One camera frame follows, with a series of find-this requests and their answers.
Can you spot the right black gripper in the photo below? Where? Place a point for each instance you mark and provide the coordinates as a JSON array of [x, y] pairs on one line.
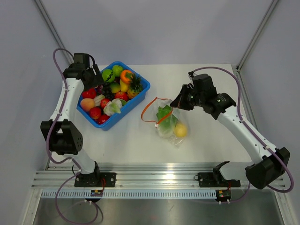
[[180, 102]]

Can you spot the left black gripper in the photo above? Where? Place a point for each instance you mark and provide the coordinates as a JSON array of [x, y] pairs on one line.
[[97, 78]]

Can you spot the clear zip top bag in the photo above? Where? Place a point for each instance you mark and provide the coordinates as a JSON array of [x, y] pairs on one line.
[[148, 115]]

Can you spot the yellow lemon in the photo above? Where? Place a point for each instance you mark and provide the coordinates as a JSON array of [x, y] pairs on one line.
[[180, 130]]

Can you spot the green lettuce head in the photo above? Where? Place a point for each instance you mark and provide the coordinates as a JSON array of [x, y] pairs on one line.
[[166, 121]]

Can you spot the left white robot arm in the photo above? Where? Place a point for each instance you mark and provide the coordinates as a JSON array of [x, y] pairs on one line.
[[64, 141]]

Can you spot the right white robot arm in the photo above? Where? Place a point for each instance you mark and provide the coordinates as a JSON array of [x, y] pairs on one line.
[[269, 162]]

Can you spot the large red tomato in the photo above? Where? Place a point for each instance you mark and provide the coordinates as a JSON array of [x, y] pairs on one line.
[[91, 93]]

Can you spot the purple onion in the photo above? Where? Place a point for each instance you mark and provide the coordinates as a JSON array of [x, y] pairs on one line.
[[99, 89]]

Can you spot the dark grape bunch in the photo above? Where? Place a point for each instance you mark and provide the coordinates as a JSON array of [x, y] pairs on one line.
[[107, 91]]

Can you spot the white scallion stalk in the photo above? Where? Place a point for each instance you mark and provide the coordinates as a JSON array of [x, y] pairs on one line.
[[98, 99]]

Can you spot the peach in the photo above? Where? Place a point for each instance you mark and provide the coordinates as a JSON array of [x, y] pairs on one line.
[[87, 104]]

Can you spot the green yellow mango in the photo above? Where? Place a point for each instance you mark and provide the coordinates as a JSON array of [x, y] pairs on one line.
[[115, 87]]

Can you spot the yellow pepper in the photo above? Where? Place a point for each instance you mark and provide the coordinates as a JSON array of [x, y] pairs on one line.
[[123, 86]]

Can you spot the white green cabbage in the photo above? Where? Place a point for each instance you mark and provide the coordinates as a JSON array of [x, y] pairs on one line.
[[114, 106]]

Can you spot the red apple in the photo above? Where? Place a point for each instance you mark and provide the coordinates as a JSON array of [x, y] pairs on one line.
[[121, 95]]

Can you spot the small pineapple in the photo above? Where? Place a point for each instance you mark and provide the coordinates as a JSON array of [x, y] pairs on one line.
[[135, 87]]

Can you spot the left frame post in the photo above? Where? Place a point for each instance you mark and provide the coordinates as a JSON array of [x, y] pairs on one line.
[[52, 29]]

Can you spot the frame post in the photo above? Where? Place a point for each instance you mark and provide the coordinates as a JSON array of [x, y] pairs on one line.
[[52, 29], [258, 32]]

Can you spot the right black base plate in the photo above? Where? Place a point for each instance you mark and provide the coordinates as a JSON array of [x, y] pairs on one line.
[[212, 180]]

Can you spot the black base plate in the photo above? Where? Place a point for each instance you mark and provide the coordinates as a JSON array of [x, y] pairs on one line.
[[212, 180], [110, 179]]

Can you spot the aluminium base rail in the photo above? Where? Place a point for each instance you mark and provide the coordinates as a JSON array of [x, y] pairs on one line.
[[130, 176]]

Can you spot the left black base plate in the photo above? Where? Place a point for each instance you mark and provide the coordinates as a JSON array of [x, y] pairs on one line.
[[110, 179]]

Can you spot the right frame post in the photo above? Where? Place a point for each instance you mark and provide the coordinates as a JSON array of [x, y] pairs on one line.
[[258, 32]]

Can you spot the white slotted cable duct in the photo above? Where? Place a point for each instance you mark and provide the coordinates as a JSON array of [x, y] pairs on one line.
[[130, 194]]

